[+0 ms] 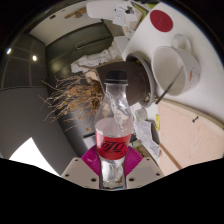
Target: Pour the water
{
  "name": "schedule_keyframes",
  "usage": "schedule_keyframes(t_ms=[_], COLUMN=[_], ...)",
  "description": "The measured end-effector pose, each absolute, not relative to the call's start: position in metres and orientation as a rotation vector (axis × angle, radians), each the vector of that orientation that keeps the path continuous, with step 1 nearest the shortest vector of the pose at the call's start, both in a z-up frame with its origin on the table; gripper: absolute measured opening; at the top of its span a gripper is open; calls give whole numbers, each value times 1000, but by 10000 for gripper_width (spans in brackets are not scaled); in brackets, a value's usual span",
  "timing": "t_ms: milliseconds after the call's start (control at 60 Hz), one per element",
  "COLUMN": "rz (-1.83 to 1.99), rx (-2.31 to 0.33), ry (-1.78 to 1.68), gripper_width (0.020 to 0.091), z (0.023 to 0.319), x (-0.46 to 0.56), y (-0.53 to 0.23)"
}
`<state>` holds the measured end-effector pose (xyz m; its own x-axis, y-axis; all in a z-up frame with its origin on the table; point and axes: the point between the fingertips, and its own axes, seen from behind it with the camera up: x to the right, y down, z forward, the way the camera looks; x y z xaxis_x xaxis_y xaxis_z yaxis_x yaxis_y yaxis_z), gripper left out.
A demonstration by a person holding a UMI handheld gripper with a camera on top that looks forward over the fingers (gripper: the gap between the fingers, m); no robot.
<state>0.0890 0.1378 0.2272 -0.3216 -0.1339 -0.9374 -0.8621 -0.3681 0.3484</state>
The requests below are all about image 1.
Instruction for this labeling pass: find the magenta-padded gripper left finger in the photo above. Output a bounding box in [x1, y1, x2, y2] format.
[60, 146, 102, 190]

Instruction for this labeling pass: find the grey folded paper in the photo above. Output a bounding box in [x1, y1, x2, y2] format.
[134, 119, 162, 159]

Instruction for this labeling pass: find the white mug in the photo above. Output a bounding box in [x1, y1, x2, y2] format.
[151, 33, 202, 98]

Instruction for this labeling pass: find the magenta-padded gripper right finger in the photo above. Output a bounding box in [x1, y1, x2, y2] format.
[123, 146, 165, 190]

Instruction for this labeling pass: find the tall white plaster statue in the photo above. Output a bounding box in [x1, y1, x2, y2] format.
[70, 49, 116, 73]

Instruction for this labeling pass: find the flat round red coaster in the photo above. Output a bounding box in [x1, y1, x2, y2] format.
[149, 9, 174, 33]

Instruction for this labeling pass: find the light wooden board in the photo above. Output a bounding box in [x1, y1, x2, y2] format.
[156, 98, 224, 177]

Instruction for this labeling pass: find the yellow tag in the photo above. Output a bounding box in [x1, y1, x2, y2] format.
[154, 114, 161, 132]

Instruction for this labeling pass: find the small white cup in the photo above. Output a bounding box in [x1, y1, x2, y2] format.
[134, 107, 149, 123]

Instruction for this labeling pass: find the white papers stack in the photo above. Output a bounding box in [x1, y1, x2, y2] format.
[112, 6, 139, 28]

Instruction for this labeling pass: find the white chair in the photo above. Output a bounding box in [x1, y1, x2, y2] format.
[85, 0, 134, 21]

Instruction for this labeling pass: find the thin brush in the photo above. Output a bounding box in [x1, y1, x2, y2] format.
[154, 64, 185, 105]

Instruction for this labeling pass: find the dried plant in grey pot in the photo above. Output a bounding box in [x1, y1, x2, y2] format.
[38, 59, 151, 133]

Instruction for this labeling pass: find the cardboard box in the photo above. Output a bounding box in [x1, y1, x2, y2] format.
[83, 68, 103, 84]

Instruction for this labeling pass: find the wooden figure statue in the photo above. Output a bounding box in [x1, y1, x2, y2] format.
[63, 7, 88, 20]

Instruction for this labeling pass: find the clear red-labelled drink bottle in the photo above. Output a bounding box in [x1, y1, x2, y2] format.
[93, 69, 135, 189]

